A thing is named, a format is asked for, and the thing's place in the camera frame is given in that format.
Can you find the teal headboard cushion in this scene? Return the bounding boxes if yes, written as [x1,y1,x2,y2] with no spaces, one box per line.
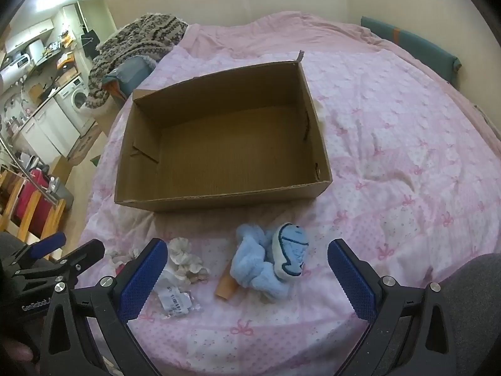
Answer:
[360,16,462,87]

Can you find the blue grey plush toy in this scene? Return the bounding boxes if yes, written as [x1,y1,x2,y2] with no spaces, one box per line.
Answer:
[231,224,290,302]

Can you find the grey blue pillow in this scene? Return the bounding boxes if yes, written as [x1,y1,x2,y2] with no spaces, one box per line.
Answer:
[102,55,158,102]

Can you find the red cloth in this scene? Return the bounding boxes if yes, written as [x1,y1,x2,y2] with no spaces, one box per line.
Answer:
[12,168,51,236]

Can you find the grey patterned knit blanket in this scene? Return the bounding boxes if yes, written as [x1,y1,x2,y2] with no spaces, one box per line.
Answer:
[84,13,189,111]

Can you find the person's left leg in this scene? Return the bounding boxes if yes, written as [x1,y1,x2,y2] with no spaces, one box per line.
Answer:
[0,232,29,260]

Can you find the brown cardboard box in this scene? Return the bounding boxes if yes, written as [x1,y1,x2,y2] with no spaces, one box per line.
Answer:
[114,60,333,213]

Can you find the pink printed bed blanket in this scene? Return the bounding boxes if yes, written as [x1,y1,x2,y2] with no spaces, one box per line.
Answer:
[76,12,501,376]

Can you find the person's right leg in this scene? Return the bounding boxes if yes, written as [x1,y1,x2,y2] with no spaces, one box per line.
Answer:
[431,253,501,376]

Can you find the clear plastic labelled packet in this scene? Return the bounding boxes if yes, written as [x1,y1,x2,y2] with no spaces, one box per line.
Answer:
[154,266,204,319]

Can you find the wooden chair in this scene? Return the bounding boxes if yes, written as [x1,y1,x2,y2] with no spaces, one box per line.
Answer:
[0,164,65,243]

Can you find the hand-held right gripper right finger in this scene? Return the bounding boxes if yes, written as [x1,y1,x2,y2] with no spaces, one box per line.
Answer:
[327,238,457,376]

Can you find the grey bin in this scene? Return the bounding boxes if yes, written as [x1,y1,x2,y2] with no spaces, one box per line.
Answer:
[49,180,75,213]

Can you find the blue white plush shoe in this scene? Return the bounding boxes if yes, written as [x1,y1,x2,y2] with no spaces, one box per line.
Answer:
[273,222,310,279]

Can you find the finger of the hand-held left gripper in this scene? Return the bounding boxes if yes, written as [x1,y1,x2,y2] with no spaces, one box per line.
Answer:
[8,232,67,271]
[16,239,106,287]

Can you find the person's left hand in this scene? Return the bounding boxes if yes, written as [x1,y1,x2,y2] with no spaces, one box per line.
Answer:
[0,341,34,364]

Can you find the white washing machine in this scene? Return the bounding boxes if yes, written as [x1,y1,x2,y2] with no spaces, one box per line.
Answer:
[55,76,95,134]

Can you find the white microwave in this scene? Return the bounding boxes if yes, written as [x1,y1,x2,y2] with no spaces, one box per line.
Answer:
[2,54,32,73]

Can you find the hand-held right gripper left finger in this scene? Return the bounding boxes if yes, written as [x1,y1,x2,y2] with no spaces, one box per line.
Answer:
[39,238,169,376]

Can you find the person's leg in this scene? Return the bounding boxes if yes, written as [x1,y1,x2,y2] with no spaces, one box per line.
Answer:
[431,253,501,376]
[0,232,29,260]

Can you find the white kitchen cabinet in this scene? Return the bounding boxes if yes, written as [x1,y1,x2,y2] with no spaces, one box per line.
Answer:
[19,98,79,158]

